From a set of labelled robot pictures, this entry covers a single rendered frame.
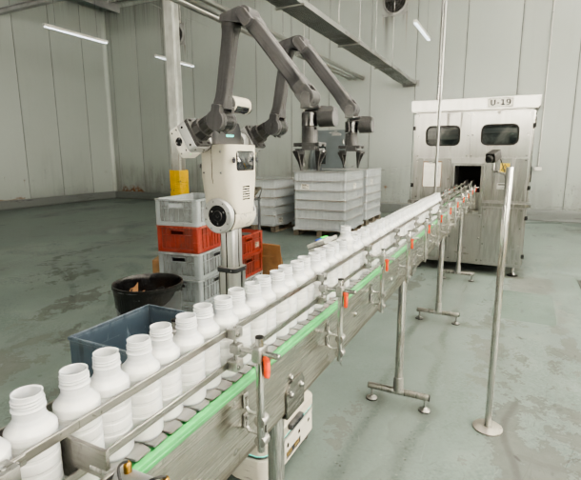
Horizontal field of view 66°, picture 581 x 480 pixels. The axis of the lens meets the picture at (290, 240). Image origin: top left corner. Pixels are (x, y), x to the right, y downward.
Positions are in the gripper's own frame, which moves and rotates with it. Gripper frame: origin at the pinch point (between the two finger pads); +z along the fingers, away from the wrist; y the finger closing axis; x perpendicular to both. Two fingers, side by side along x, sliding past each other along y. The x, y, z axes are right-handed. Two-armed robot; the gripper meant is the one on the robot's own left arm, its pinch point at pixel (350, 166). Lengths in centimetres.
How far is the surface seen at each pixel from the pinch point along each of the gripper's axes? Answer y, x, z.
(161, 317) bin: 37, 86, 48
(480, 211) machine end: -31, -385, 66
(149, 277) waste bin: 158, -31, 78
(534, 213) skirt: -109, -936, 134
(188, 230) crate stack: 167, -87, 54
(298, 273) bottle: -16, 89, 26
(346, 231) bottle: -15, 49, 21
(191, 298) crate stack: 166, -85, 111
